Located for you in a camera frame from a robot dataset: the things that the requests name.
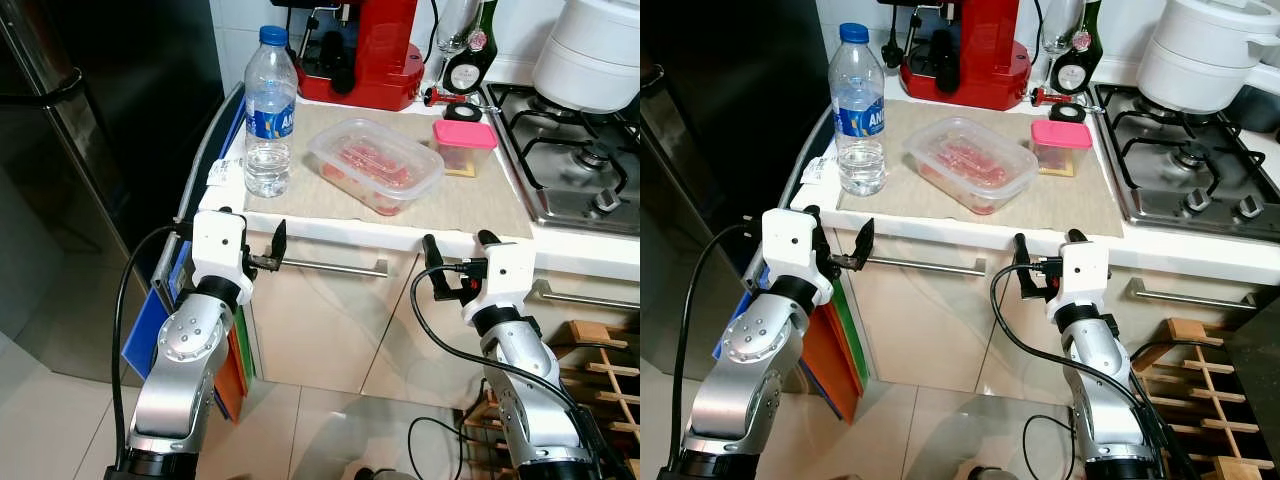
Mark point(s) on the tall grey steel cabinet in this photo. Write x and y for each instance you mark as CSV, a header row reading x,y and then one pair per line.
x,y
1255,380

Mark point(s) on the green cutting board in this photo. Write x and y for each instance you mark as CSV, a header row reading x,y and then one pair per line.
x,y
858,330
247,345

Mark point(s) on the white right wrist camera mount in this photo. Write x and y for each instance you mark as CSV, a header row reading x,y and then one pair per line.
x,y
1085,272
510,272

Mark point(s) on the round black dial timer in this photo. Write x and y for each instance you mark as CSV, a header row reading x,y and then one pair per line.
x,y
465,72

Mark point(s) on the wooden wine rack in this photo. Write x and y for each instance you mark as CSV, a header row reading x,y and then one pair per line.
x,y
1185,330
588,332

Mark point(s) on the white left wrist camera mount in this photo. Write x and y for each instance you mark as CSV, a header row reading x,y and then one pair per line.
x,y
792,243
218,245

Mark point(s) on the clear blue-label water bottle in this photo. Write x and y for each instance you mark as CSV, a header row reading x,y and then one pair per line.
x,y
858,120
270,120

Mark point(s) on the small pink-lid container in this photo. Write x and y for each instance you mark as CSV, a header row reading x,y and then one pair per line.
x,y
465,135
1060,135

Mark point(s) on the grey right robot foot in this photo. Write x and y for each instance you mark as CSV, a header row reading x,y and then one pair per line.
x,y
385,474
992,474

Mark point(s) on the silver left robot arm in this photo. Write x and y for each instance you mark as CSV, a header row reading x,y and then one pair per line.
x,y
190,340
760,345

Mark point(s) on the white paper tag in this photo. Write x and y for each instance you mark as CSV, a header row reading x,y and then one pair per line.
x,y
817,170
225,175

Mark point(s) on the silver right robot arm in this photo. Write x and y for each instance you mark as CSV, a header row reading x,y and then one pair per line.
x,y
1095,370
520,370

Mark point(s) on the white saucepan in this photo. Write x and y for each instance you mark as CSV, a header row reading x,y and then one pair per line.
x,y
590,60
1200,60

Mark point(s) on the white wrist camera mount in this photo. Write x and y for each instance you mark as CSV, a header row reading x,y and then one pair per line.
x,y
1085,272
510,272
218,245
792,243

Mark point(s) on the clear plastic food container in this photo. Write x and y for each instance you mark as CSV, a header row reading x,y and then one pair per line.
x,y
970,165
375,165

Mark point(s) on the red-knob metal tool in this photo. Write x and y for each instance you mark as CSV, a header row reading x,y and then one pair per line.
x,y
437,97
1043,97

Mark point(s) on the dark steel fridge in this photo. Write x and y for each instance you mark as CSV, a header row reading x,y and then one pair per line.
x,y
80,150
720,150

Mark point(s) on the dark wine bottle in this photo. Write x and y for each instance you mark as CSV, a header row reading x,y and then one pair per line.
x,y
488,25
1092,25

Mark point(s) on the steel gas hob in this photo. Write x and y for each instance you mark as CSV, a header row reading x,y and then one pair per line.
x,y
1190,195
580,190

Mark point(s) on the red coffee machine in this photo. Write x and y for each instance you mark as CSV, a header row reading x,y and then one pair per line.
x,y
985,50
385,50

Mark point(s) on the beige counter mat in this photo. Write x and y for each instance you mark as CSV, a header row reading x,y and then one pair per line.
x,y
480,210
1080,205

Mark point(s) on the clear wine glass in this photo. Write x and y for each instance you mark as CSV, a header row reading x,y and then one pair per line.
x,y
455,25
1060,25

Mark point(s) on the beige kitchen cabinet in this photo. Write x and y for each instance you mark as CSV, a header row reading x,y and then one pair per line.
x,y
320,330
920,340

